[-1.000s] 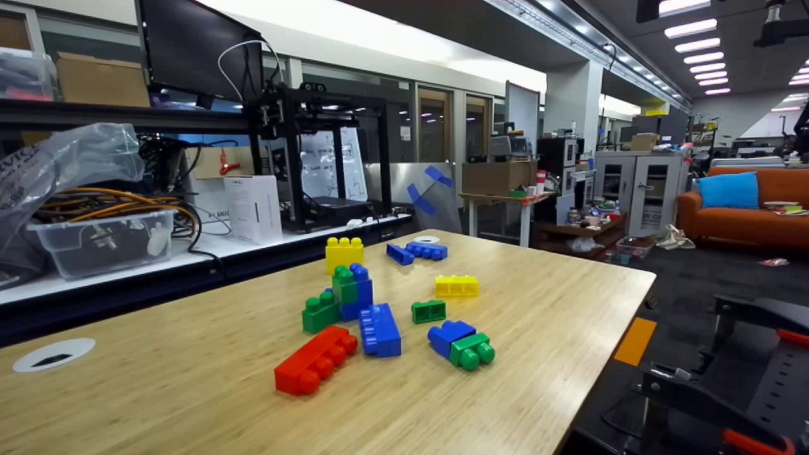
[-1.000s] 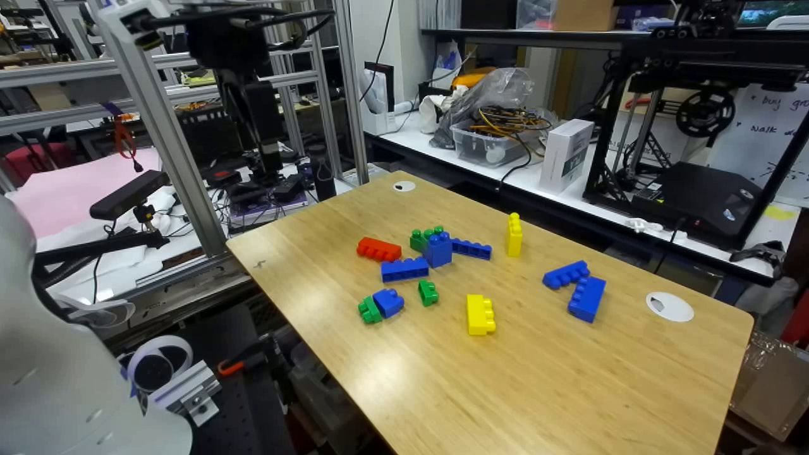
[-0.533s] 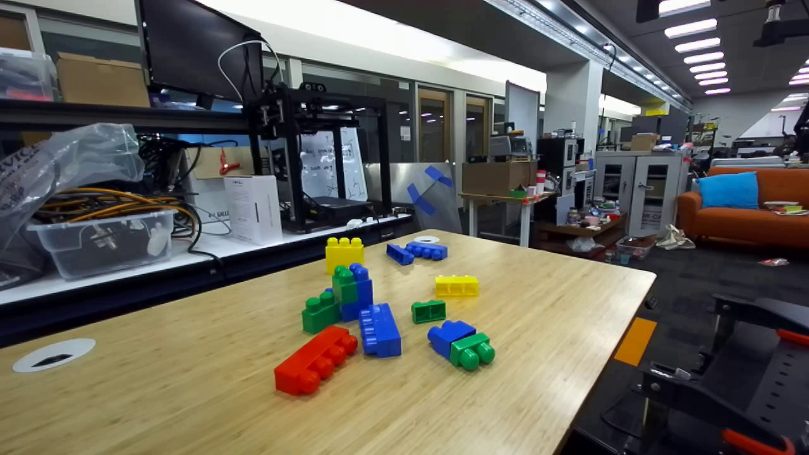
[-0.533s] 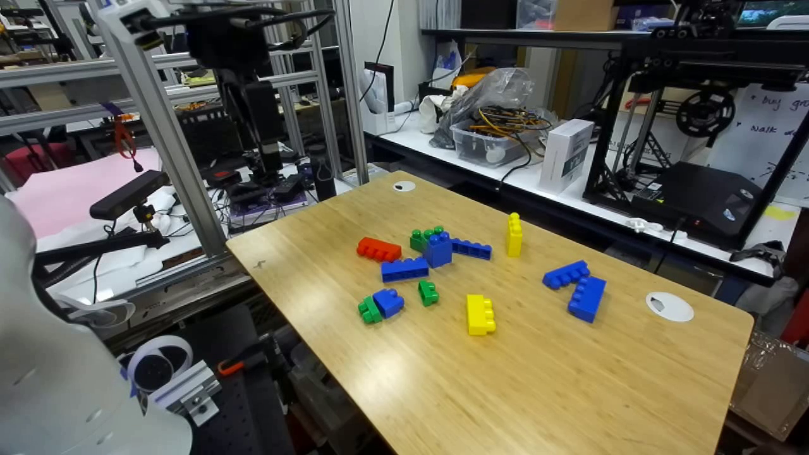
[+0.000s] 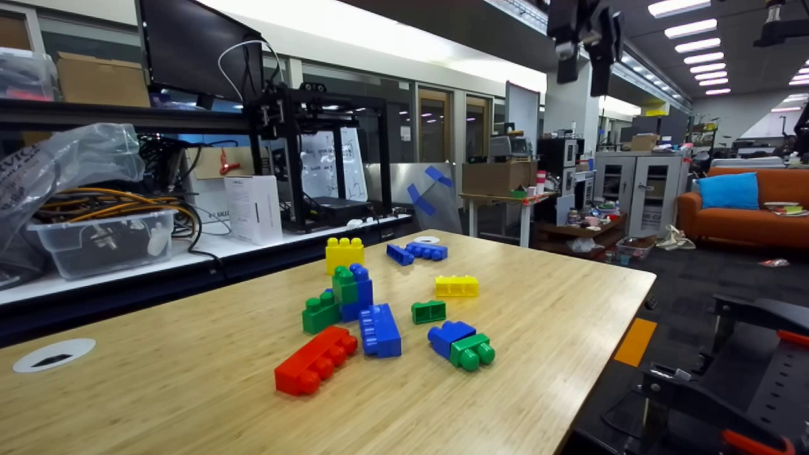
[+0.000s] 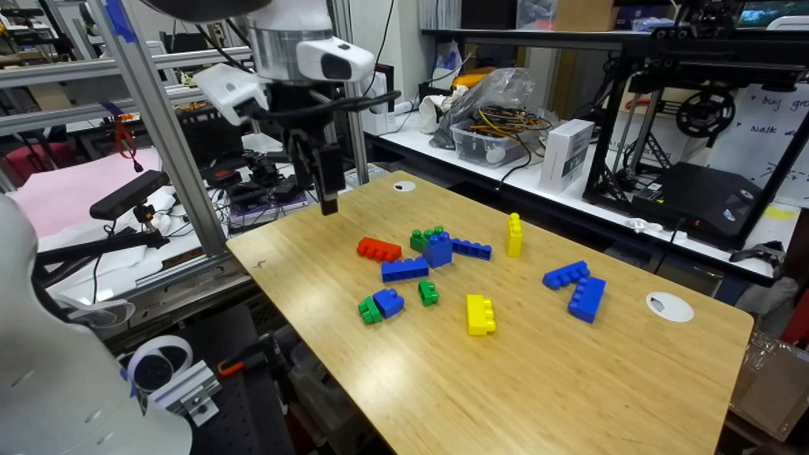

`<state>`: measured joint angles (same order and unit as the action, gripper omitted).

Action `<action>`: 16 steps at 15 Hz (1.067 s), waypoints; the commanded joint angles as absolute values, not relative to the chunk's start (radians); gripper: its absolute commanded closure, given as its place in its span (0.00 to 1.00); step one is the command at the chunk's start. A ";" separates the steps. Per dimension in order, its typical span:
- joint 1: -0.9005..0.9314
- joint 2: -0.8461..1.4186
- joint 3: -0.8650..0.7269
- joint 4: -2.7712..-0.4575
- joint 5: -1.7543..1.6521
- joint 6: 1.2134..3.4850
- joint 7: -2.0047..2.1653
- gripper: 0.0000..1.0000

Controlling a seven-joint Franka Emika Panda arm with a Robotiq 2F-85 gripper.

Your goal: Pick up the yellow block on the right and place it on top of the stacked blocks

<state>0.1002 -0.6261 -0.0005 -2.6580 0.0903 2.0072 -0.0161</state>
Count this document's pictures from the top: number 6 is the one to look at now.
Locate green small toy block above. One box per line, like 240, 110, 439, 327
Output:
356, 292, 384, 327
418, 277, 443, 308

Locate red long toy block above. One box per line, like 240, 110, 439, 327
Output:
355, 235, 405, 265

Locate white cardboard box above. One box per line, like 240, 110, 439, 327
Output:
538, 116, 597, 191

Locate yellow wide toy block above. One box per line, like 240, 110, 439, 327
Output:
462, 292, 499, 339

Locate blue long toy block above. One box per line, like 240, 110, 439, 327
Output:
380, 254, 433, 286
451, 236, 495, 263
541, 258, 592, 292

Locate black filament spool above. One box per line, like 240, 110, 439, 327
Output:
676, 86, 739, 139

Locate black camera on stand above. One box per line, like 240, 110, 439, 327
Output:
88, 166, 171, 221

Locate blue square toy block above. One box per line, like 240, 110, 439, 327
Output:
422, 231, 455, 271

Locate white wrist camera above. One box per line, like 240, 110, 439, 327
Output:
189, 63, 273, 129

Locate black electronics box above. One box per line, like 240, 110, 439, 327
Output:
174, 104, 247, 172

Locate white tape ring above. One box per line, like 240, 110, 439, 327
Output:
123, 332, 197, 399

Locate aluminium profile post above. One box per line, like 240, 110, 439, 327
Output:
87, 0, 230, 263

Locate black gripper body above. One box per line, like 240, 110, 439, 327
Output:
267, 80, 355, 156

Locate blue small toy block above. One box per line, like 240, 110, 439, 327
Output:
371, 286, 408, 321

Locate brown cardboard box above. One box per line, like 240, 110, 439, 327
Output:
729, 330, 809, 445

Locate blue wide toy block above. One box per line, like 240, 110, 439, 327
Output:
566, 276, 609, 325

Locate aluminium bracket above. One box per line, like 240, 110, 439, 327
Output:
145, 359, 226, 426

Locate whiteboard with handwriting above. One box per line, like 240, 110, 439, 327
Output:
704, 80, 809, 209

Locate coiled yellow cables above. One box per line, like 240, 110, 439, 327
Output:
466, 104, 552, 140

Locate pink foam sheet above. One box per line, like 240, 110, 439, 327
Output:
7, 145, 166, 241

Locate yellow tall toy block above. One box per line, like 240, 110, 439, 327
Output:
504, 209, 525, 260

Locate grey metal shelf rack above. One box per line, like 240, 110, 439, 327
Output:
0, 44, 255, 135

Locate clear plastic storage bin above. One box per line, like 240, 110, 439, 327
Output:
451, 116, 552, 168

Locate black frame 3D printer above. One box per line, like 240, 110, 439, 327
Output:
578, 28, 809, 249

